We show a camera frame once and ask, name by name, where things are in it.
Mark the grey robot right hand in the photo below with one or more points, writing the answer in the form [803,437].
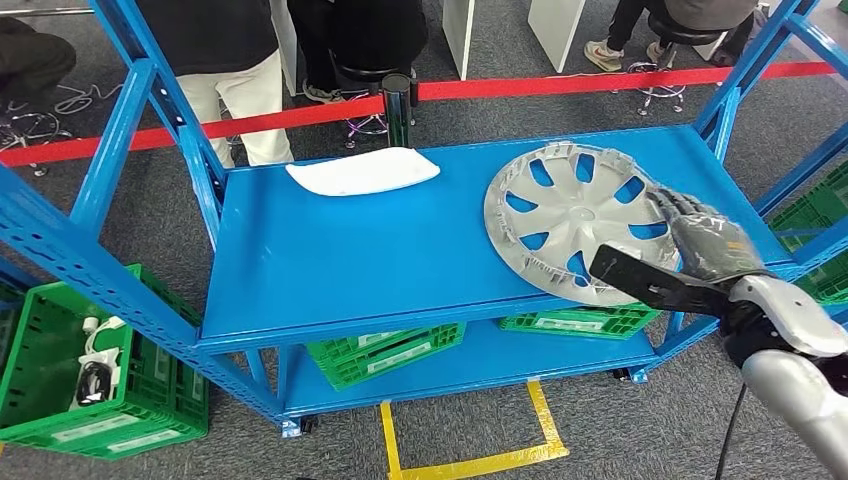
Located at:
[719,252]

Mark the silver plastic wheel cover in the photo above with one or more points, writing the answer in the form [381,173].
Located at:
[576,215]

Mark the white plastic panel part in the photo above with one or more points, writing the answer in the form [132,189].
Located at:
[364,172]

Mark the green folded plastic crate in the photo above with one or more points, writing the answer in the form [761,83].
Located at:
[331,351]
[86,450]
[513,324]
[371,370]

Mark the black round stool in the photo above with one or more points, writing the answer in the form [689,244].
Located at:
[689,34]
[26,126]
[361,71]

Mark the red barrier belt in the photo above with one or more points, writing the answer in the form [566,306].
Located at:
[530,85]
[311,114]

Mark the white adapter box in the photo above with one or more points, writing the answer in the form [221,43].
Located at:
[114,361]

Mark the green open plastic crate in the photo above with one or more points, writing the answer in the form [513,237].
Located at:
[40,344]

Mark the black stanchion post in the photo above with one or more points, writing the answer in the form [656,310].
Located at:
[397,112]

